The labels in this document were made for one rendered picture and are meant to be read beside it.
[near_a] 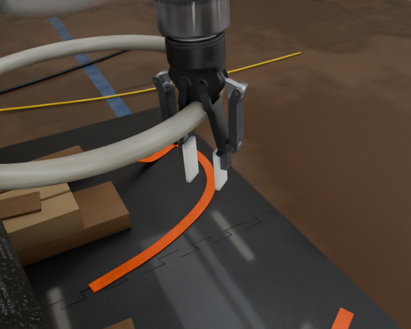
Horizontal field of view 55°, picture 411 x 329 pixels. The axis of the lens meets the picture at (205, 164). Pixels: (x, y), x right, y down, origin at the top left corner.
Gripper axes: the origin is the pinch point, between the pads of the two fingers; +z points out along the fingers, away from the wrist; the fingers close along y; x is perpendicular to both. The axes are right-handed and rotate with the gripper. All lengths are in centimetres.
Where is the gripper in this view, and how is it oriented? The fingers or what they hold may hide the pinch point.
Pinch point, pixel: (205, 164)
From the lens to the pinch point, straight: 61.1
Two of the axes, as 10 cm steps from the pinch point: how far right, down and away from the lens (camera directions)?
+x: -4.6, 5.5, -7.0
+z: 0.7, 8.1, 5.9
